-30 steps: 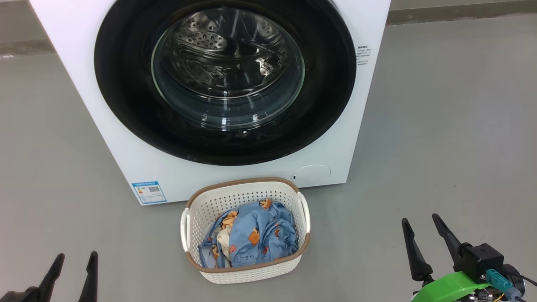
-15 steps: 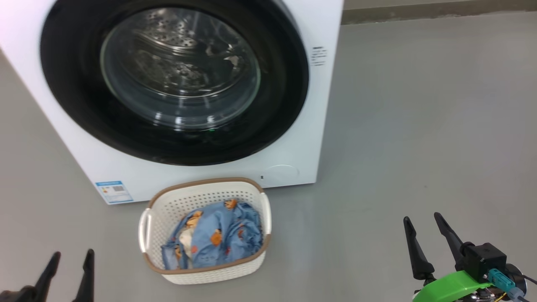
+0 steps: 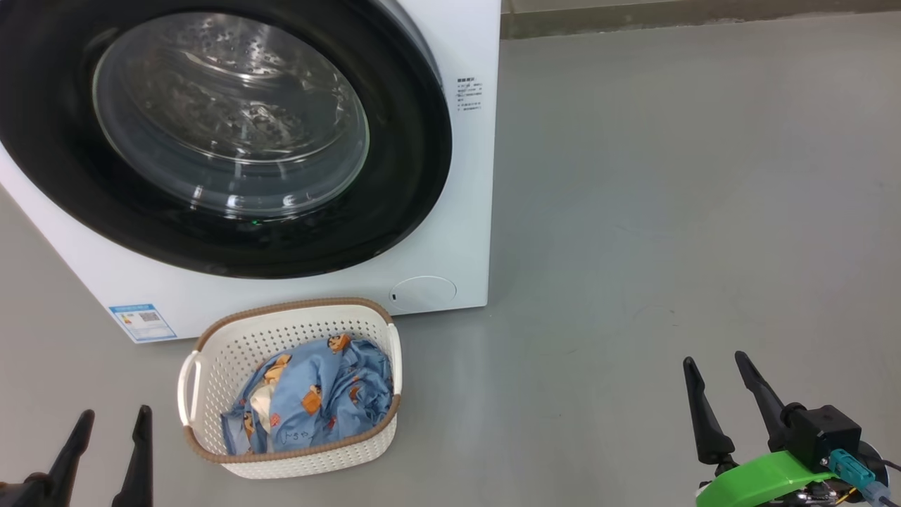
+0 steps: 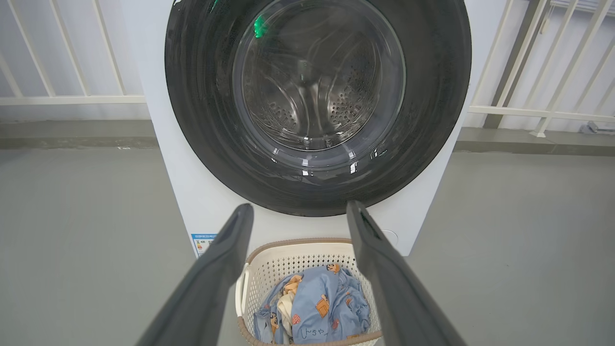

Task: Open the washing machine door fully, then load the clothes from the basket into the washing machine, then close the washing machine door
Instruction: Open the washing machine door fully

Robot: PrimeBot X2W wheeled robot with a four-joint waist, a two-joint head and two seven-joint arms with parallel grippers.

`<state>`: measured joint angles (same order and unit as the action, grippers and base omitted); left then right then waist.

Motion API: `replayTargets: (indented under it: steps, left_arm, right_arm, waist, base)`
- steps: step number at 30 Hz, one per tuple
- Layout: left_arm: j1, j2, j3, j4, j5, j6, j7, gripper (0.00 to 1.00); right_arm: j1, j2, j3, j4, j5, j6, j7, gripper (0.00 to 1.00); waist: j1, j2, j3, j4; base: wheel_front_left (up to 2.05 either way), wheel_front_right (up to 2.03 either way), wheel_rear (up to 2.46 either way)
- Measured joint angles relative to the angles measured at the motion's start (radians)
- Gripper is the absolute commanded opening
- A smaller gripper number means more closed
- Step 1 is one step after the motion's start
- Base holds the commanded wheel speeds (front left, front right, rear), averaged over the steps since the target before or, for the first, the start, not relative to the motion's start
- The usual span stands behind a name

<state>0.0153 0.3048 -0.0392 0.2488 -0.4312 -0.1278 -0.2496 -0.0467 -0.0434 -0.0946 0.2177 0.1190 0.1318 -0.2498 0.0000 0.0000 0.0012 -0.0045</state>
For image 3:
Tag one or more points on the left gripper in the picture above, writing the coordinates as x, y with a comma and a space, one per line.
24, 494

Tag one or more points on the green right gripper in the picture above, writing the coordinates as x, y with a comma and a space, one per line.
760, 482

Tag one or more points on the blue cartoon print garment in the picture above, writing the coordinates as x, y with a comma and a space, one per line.
331, 401

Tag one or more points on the black round glass washer door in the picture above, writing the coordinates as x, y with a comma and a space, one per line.
394, 176

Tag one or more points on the white perforated basket brown rim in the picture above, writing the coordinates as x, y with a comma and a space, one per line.
232, 352

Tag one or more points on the white front-load washing machine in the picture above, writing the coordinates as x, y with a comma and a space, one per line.
450, 232

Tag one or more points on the blue energy label sticker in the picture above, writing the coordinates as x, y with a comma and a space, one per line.
143, 322

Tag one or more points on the round white filter cover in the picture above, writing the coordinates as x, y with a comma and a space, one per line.
422, 292

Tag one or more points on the printed warning text label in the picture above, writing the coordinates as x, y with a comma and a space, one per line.
469, 95

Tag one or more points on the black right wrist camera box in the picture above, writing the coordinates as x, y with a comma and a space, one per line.
823, 433

